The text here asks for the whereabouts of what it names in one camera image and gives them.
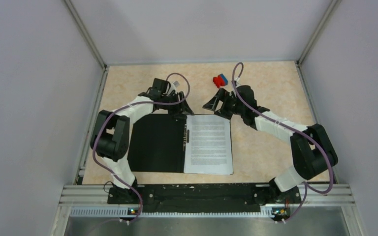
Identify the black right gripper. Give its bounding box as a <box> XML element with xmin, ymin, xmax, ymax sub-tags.
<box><xmin>203</xmin><ymin>88</ymin><xmax>246</xmax><ymax>120</ymax></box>

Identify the red and blue toy block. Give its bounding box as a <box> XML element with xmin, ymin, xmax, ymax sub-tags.
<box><xmin>212</xmin><ymin>73</ymin><xmax>228</xmax><ymax>88</ymax></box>

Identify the aluminium front frame rail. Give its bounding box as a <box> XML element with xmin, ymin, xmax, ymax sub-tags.
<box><xmin>51</xmin><ymin>183</ymin><xmax>366</xmax><ymax>236</ymax></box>

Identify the silver folder binder clip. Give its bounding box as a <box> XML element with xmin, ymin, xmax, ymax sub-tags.
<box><xmin>183</xmin><ymin>123</ymin><xmax>190</xmax><ymax>152</ymax></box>

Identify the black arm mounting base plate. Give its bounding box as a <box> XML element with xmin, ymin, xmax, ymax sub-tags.
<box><xmin>107</xmin><ymin>183</ymin><xmax>301</xmax><ymax>213</ymax></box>

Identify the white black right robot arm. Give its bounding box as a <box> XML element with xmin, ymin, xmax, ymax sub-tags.
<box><xmin>203</xmin><ymin>85</ymin><xmax>338</xmax><ymax>203</ymax></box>

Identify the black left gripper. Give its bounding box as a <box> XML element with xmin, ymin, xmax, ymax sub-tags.
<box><xmin>160</xmin><ymin>91</ymin><xmax>193</xmax><ymax>119</ymax></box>

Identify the teal and black file folder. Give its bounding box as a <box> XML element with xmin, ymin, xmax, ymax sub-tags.
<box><xmin>127</xmin><ymin>114</ymin><xmax>189</xmax><ymax>173</ymax></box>

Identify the white printed paper stack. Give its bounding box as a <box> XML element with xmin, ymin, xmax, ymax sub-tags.
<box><xmin>184</xmin><ymin>115</ymin><xmax>234</xmax><ymax>176</ymax></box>

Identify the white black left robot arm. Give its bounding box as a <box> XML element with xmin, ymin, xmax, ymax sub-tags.
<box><xmin>90</xmin><ymin>78</ymin><xmax>193</xmax><ymax>203</ymax></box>

